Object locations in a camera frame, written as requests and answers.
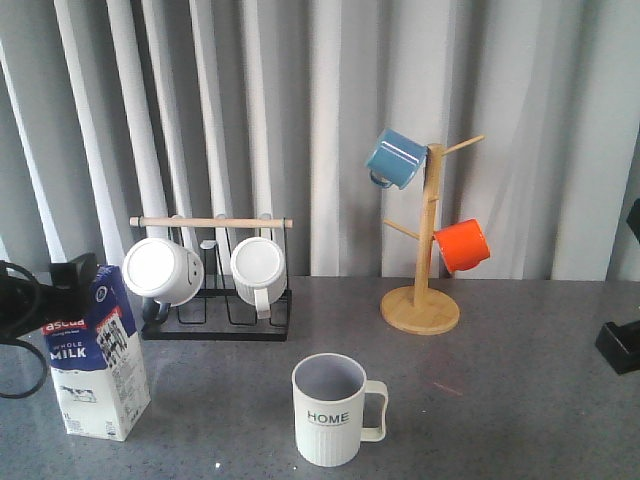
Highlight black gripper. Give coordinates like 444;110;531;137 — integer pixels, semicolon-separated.
1;252;98;340

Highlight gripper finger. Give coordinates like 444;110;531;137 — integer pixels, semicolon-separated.
595;321;639;375
626;199;640;231

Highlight blue white milk carton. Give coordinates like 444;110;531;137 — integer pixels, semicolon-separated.
41;265;150;441

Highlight cream HOME mug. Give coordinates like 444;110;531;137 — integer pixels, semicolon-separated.
291;353;389;467

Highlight white smiley face mug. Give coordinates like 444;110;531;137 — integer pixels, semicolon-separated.
122;238;205;324

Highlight orange enamel mug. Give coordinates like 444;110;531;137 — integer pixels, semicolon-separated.
434;218;491;273

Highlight white ribbed mug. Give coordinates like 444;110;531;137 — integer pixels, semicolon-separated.
230;237;286;319

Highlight wooden mug tree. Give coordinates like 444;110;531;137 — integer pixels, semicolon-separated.
380;135;485;335

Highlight grey white curtain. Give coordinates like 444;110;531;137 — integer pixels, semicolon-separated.
1;1;639;281

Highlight blue enamel mug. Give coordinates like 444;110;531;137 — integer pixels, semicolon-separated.
366;128;428;190

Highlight black cable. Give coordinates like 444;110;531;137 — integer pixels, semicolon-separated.
0;337;50;400

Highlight black wire mug rack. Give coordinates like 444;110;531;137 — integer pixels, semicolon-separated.
129;215;293;342

